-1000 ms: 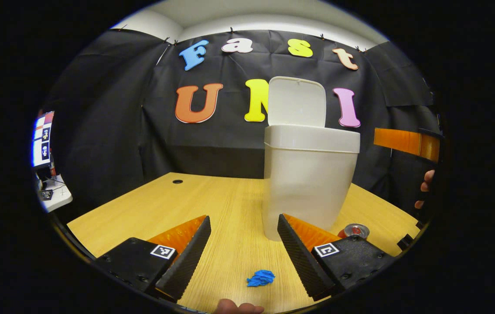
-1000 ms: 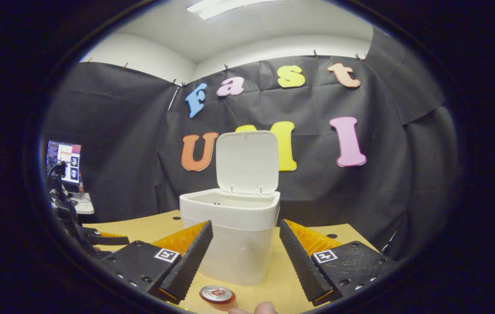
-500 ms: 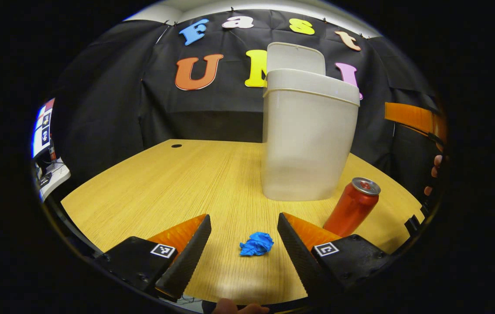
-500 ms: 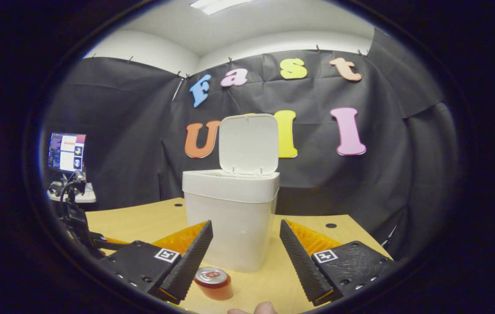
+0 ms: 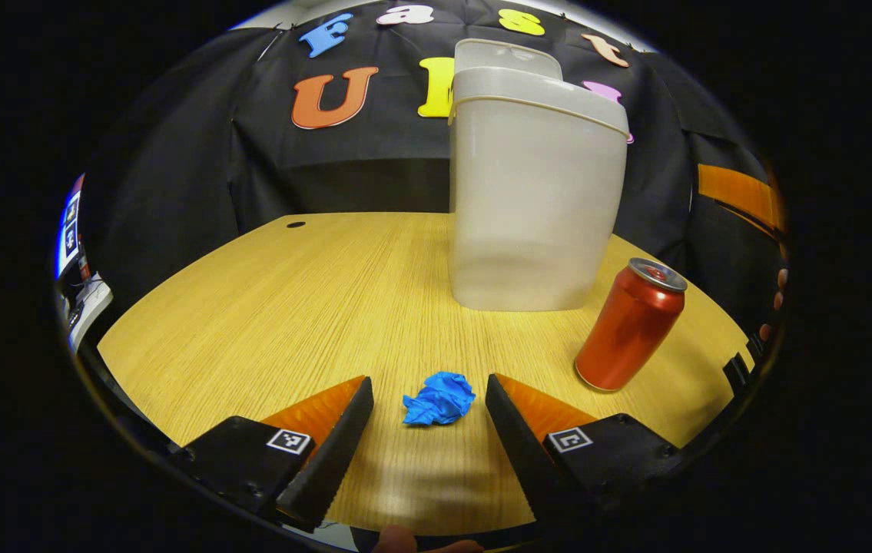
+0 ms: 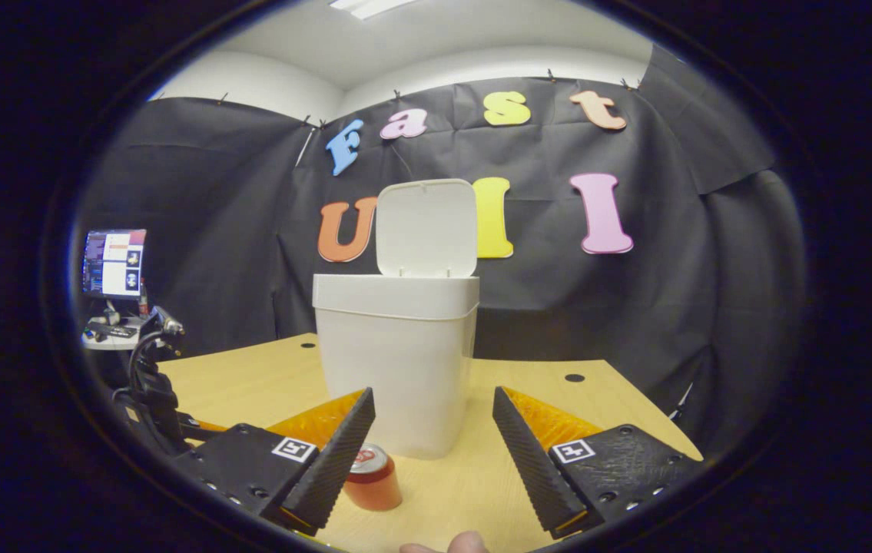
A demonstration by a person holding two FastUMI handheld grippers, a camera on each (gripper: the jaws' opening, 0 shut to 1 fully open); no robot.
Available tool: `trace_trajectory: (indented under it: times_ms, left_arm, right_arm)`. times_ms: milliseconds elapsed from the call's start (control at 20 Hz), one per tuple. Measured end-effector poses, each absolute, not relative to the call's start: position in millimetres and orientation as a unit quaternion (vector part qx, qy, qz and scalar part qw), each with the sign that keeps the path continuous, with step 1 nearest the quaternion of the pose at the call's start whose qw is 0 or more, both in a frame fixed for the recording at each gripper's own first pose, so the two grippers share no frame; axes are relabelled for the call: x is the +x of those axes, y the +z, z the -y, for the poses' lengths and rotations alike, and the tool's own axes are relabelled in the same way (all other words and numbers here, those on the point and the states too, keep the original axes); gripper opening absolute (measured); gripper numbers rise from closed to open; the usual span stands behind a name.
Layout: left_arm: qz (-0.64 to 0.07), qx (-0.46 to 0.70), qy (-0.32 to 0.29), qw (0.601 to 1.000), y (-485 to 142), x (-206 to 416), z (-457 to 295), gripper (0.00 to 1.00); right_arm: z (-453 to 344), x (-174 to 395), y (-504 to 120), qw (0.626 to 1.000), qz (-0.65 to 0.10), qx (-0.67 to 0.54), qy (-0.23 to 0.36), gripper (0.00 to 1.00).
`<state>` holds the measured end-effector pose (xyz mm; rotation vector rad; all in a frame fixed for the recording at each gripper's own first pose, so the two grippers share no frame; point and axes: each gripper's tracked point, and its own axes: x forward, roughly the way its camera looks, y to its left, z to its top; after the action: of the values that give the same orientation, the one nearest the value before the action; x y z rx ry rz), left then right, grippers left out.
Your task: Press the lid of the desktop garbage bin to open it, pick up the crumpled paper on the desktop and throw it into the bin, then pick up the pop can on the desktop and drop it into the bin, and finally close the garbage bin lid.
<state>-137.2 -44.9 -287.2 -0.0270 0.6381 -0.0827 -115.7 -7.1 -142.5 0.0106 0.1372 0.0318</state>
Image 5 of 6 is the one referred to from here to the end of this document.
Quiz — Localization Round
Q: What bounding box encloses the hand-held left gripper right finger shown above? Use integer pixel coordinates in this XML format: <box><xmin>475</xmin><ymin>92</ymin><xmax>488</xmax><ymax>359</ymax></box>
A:
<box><xmin>485</xmin><ymin>373</ymin><xmax>686</xmax><ymax>532</ymax></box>

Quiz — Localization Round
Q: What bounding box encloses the black backdrop cloth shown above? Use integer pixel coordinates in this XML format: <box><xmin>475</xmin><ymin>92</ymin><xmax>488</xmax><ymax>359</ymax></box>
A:
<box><xmin>75</xmin><ymin>0</ymin><xmax>790</xmax><ymax>339</ymax></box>

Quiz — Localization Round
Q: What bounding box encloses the computer monitor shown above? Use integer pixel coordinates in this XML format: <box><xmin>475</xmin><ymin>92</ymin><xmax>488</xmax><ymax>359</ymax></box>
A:
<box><xmin>55</xmin><ymin>173</ymin><xmax>87</xmax><ymax>281</ymax></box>

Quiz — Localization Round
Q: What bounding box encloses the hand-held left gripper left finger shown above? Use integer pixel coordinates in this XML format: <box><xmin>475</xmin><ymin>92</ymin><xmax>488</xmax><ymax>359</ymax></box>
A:
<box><xmin>171</xmin><ymin>375</ymin><xmax>375</xmax><ymax>533</ymax></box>

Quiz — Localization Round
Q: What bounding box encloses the red pop can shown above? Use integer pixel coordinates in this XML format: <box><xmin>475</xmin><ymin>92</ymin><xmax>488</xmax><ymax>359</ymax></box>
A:
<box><xmin>574</xmin><ymin>257</ymin><xmax>688</xmax><ymax>393</ymax></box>

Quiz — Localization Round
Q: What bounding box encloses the wooden desktop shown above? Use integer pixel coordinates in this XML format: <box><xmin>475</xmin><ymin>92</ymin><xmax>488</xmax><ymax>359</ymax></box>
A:
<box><xmin>96</xmin><ymin>212</ymin><xmax>758</xmax><ymax>538</ymax></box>

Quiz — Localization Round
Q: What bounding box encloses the blue paper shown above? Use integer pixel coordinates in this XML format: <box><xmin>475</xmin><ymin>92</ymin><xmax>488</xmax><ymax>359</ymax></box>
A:
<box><xmin>403</xmin><ymin>372</ymin><xmax>476</xmax><ymax>427</ymax></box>

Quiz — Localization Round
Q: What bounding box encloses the white side table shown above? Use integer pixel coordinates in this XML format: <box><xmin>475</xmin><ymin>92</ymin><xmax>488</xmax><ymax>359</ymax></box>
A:
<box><xmin>67</xmin><ymin>273</ymin><xmax>114</xmax><ymax>354</ymax></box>

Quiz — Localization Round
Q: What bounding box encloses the white desktop garbage bin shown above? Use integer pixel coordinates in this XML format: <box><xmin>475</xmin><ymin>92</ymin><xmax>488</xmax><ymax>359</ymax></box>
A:
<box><xmin>447</xmin><ymin>38</ymin><xmax>631</xmax><ymax>313</ymax></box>

